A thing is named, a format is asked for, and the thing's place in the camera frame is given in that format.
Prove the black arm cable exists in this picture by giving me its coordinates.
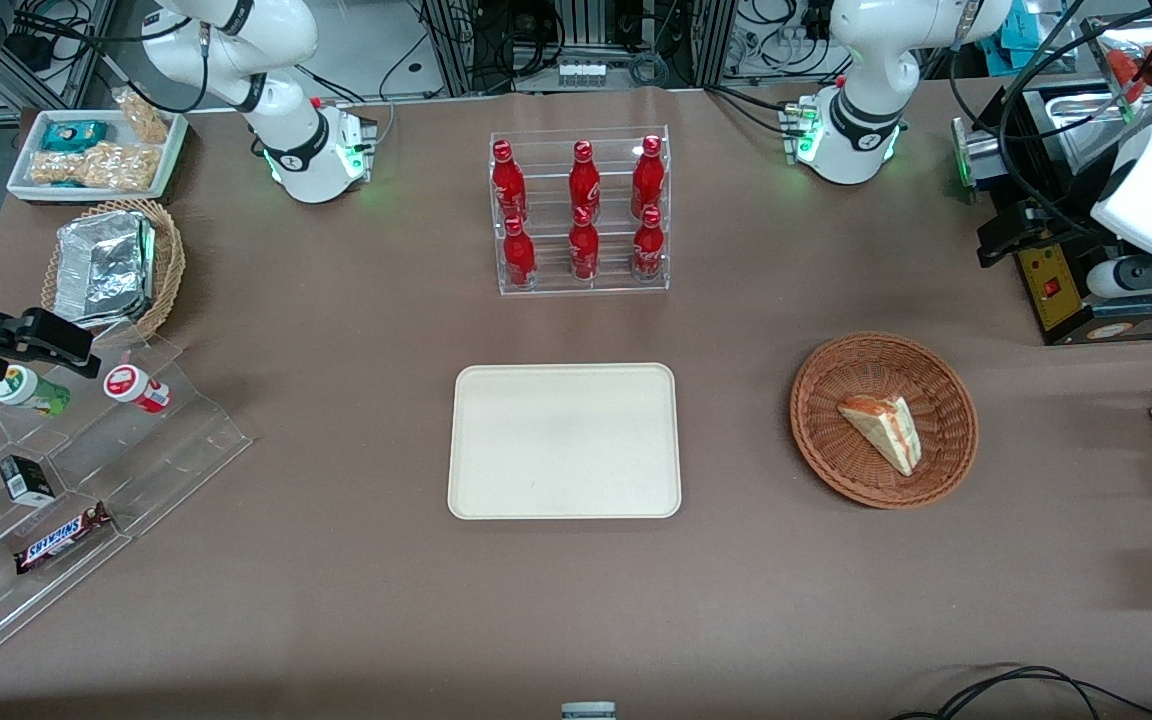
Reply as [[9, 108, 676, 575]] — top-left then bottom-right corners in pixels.
[[948, 0, 1152, 236]]

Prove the black floor cable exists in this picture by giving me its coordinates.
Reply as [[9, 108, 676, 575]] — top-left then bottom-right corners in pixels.
[[888, 664, 1152, 720]]

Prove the Snickers chocolate bar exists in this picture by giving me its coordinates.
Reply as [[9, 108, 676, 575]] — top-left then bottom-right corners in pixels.
[[14, 502, 115, 576]]

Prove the small clear nut bag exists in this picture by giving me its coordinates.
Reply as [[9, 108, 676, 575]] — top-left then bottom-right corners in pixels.
[[113, 87, 170, 144]]

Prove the small black box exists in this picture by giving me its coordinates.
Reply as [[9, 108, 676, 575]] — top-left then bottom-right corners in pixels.
[[0, 454, 56, 507]]

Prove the aluminium frame rack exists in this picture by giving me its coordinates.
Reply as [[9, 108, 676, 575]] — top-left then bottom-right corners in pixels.
[[414, 0, 742, 97]]

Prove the green label white bottle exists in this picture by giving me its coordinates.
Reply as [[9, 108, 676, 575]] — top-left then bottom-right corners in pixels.
[[0, 364, 72, 419]]

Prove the red label white bottle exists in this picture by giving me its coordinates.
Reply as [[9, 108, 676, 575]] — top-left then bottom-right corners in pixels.
[[102, 363, 172, 415]]

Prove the red cola bottle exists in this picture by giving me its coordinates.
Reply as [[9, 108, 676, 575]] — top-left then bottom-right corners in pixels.
[[491, 139, 528, 224], [568, 205, 601, 282], [502, 215, 538, 290], [631, 134, 666, 215], [632, 204, 666, 282], [568, 139, 603, 215]]

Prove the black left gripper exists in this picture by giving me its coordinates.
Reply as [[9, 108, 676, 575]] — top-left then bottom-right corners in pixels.
[[977, 195, 1103, 269]]

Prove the brown wicker basket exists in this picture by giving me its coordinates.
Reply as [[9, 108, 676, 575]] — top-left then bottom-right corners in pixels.
[[789, 331, 980, 511]]

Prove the clear acrylic bottle rack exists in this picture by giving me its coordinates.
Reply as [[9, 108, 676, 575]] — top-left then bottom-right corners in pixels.
[[488, 124, 673, 297]]

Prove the white snack tray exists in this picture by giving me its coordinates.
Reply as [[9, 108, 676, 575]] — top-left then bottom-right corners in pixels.
[[6, 108, 189, 206]]

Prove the black appliance yellow panel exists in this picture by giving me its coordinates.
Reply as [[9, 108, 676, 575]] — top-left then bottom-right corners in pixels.
[[976, 78, 1152, 347]]

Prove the red snack packet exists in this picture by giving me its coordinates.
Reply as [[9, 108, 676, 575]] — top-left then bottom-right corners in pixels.
[[1104, 42, 1152, 93]]

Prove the teal snack packet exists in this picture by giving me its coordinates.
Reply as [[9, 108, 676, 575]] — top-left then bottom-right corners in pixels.
[[41, 120, 109, 153]]

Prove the triangle sandwich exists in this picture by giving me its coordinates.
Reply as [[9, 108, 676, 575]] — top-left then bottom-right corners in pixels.
[[836, 394, 924, 478]]

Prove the silver cylinder green rim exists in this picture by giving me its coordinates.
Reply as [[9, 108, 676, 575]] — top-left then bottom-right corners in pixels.
[[952, 117, 1015, 203]]

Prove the large clear nut bag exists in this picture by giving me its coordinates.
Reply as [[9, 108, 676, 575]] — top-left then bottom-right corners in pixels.
[[30, 142, 160, 192]]

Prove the clear acrylic stepped stand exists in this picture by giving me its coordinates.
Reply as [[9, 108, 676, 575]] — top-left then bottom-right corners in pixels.
[[0, 320, 254, 677]]

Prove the light wicker basket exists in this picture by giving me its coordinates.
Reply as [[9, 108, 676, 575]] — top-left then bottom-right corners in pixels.
[[40, 198, 186, 342]]

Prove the beige plastic tray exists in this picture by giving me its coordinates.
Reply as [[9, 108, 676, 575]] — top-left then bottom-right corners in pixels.
[[446, 362, 684, 521]]

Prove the silver foil container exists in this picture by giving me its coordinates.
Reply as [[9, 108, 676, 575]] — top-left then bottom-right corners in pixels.
[[53, 209, 157, 330]]

